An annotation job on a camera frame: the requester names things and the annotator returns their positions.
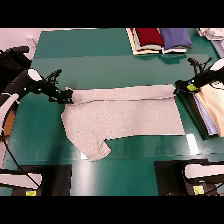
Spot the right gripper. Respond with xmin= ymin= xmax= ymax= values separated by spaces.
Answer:
xmin=173 ymin=79 xmax=201 ymax=95

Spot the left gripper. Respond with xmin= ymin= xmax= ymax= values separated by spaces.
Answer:
xmin=57 ymin=87 xmax=75 ymax=105

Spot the grey T-shirt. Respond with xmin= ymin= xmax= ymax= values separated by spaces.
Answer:
xmin=61 ymin=84 xmax=186 ymax=162

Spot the dark green garment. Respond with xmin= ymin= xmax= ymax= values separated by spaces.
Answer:
xmin=175 ymin=91 xmax=212 ymax=141

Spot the cream garment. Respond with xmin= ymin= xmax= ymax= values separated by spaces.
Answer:
xmin=194 ymin=83 xmax=224 ymax=138

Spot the lavender garment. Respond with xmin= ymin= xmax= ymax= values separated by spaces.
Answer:
xmin=192 ymin=94 xmax=218 ymax=136

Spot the white garment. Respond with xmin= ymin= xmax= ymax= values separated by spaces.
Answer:
xmin=162 ymin=45 xmax=189 ymax=55

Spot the blue garment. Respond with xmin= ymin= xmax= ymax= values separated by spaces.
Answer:
xmin=158 ymin=27 xmax=194 ymax=51

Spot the heap of clothes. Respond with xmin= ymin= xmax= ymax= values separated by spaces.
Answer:
xmin=196 ymin=27 xmax=224 ymax=58

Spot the red garment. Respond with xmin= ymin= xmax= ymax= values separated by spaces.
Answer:
xmin=134 ymin=27 xmax=165 ymax=48

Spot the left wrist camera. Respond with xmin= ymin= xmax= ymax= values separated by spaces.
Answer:
xmin=44 ymin=68 xmax=64 ymax=88

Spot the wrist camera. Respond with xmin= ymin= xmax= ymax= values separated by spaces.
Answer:
xmin=44 ymin=68 xmax=64 ymax=88
xmin=186 ymin=56 xmax=214 ymax=77

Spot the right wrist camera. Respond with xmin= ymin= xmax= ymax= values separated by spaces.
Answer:
xmin=186 ymin=56 xmax=214 ymax=77

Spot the black cable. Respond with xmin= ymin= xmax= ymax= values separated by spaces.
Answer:
xmin=0 ymin=127 xmax=44 ymax=196

